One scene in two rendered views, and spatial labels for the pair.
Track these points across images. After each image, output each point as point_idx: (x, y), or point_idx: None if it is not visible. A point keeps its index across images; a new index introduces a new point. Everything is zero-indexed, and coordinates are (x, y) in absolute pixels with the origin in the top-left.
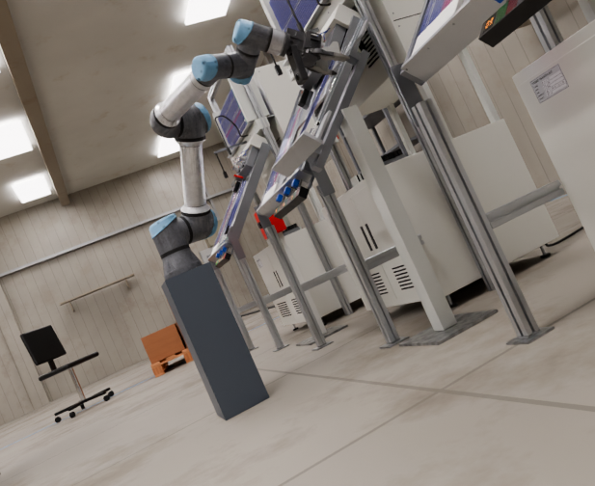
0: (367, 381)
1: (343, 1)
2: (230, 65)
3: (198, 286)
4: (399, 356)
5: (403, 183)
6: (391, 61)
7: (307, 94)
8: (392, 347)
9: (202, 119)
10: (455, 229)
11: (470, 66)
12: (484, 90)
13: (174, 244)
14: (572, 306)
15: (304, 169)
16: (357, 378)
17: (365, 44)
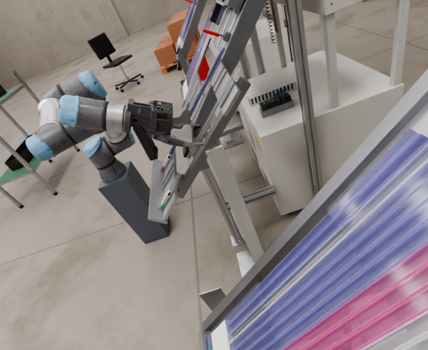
0: (200, 302)
1: None
2: (71, 142)
3: (120, 192)
4: (227, 278)
5: (274, 150)
6: (297, 32)
7: (218, 10)
8: (234, 248)
9: (94, 96)
10: (307, 178)
11: (401, 19)
12: (401, 50)
13: (100, 165)
14: None
15: None
16: (200, 284)
17: None
